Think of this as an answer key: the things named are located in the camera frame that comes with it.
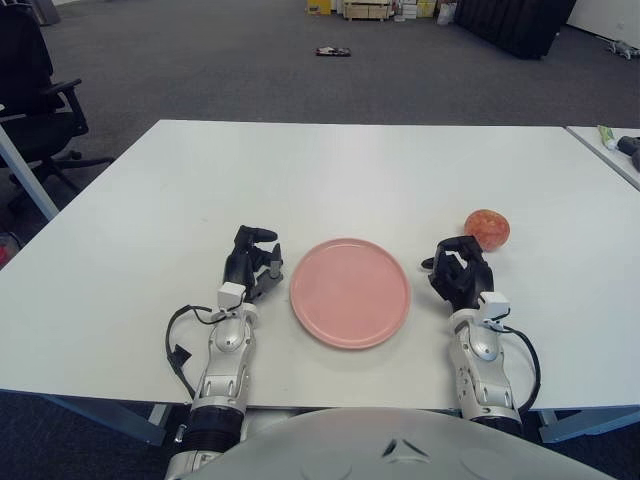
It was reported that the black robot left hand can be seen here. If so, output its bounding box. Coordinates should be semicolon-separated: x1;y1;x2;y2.
222;224;287;304

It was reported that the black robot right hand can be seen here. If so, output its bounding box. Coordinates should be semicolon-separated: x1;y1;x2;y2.
418;235;496;314

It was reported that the red yellow apple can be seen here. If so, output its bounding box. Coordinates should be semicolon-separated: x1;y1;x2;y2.
463;208;511;251

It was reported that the pink round plate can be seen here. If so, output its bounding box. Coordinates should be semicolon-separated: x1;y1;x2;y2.
289;238;414;350

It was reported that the grey robot torso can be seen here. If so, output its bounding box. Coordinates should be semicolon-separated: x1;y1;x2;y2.
189;407;606;480

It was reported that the white slanted table leg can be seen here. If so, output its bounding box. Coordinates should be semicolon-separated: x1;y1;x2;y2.
0;117;60;222

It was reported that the red object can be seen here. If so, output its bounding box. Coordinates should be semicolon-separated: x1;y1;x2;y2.
0;232;19;269

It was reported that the black curtain partition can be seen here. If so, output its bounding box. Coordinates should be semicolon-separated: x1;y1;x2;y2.
453;0;564;61

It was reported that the stack of white boxes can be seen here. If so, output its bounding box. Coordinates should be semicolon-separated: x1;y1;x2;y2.
392;0;439;22

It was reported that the small grey robot dog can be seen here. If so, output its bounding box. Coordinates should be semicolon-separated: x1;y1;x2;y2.
607;39;639;60

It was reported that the wooden pallet crate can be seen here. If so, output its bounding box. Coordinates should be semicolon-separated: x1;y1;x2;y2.
342;0;394;22

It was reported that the black office chair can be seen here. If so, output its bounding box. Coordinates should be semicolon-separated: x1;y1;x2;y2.
0;0;115;211

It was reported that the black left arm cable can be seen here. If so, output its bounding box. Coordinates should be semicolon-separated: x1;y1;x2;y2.
166;303;236;401

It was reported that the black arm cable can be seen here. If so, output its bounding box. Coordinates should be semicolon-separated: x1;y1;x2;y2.
166;303;236;401
492;317;544;414

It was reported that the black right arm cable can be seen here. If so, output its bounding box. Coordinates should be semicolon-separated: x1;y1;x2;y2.
492;317;544;414

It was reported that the blue grey table frame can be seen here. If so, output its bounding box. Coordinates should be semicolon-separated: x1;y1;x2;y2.
0;389;640;446

